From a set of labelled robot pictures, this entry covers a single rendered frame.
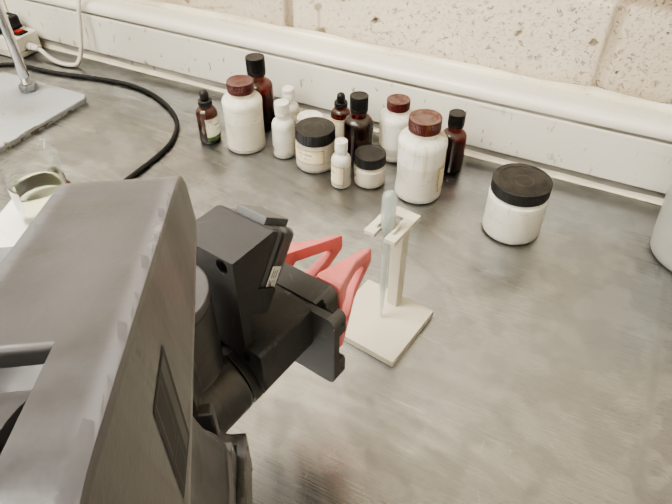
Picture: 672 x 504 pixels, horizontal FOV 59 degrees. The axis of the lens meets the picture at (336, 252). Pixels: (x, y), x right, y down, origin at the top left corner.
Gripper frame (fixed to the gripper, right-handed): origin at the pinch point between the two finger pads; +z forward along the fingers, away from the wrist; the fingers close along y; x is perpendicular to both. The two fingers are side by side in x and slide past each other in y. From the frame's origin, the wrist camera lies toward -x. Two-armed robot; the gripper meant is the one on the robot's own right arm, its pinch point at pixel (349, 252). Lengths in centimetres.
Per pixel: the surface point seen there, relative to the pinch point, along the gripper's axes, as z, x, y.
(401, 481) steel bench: -7.3, 14.1, -10.4
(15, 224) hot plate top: -11.0, 5.1, 32.3
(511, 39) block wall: 43.7, -2.0, 5.2
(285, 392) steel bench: -6.1, 14.0, 2.6
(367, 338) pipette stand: 2.9, 13.1, -0.4
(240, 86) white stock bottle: 22.0, 3.6, 32.5
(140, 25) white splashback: 31, 5, 63
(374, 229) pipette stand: 5.1, 1.4, 0.8
